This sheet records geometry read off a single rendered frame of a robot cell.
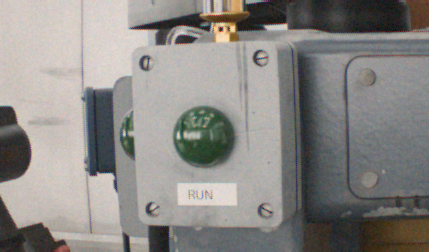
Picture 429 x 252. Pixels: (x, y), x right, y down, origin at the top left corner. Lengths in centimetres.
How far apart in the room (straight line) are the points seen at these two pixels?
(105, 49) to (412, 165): 572
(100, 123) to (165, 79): 50
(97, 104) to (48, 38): 541
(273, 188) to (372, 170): 7
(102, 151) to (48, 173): 545
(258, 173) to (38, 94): 596
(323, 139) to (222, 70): 8
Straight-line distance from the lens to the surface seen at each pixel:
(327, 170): 51
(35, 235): 78
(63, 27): 633
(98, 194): 627
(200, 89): 47
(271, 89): 46
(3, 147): 82
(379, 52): 50
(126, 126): 49
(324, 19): 62
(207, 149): 46
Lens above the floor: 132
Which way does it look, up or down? 3 degrees down
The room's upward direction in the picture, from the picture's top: 2 degrees counter-clockwise
